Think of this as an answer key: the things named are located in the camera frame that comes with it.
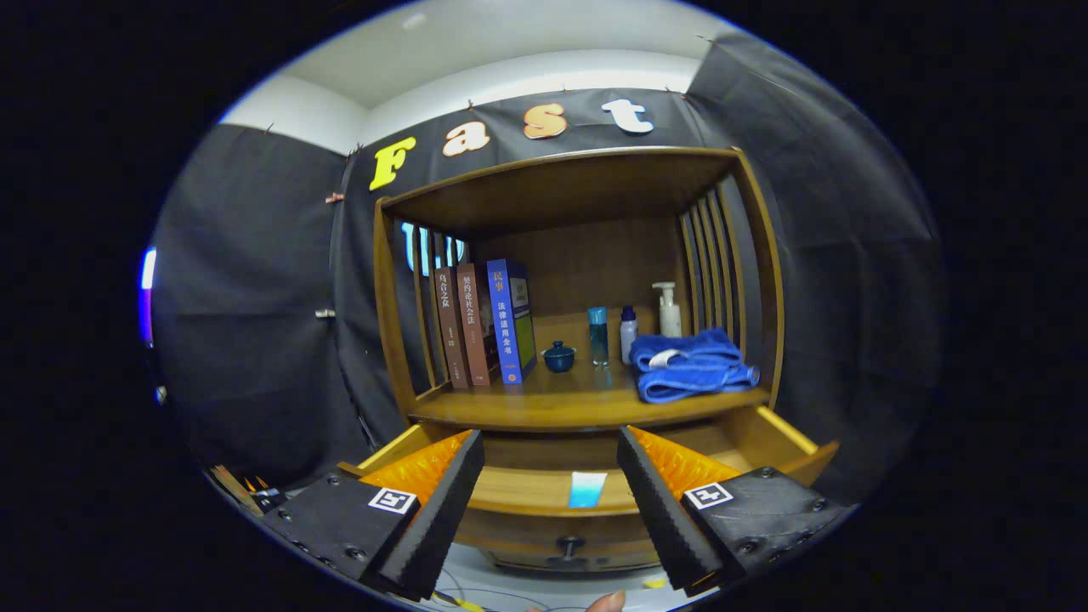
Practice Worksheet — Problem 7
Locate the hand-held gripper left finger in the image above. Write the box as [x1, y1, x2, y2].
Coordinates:
[259, 429, 485, 600]

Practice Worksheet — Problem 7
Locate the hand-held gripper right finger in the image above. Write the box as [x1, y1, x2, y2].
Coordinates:
[617, 425, 851, 593]

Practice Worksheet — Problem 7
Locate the blue cosmetic tube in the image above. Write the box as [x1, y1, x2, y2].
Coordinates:
[568, 472, 609, 509]

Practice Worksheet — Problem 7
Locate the wooden drawer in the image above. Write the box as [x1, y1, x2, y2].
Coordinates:
[338, 405, 841, 566]

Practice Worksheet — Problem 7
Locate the wooden countertop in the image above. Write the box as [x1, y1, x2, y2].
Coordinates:
[408, 357, 770, 430]

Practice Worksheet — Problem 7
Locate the wooden cabinet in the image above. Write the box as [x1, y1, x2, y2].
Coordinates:
[338, 146, 841, 572]

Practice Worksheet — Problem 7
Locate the blue folded towel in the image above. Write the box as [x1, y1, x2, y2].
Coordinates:
[629, 328, 760, 404]

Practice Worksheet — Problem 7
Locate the dark brown book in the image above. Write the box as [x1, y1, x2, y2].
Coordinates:
[433, 267, 470, 390]

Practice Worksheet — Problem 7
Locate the reddish brown book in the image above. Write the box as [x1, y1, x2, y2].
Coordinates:
[456, 263, 501, 388]

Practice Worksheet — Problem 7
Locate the white pump bottle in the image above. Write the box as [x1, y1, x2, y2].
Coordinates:
[652, 282, 683, 338]

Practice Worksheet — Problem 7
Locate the blue book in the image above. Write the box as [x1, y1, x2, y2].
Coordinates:
[486, 258, 538, 385]

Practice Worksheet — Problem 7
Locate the thin black floor cable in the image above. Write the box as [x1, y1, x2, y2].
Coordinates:
[429, 568, 528, 612]

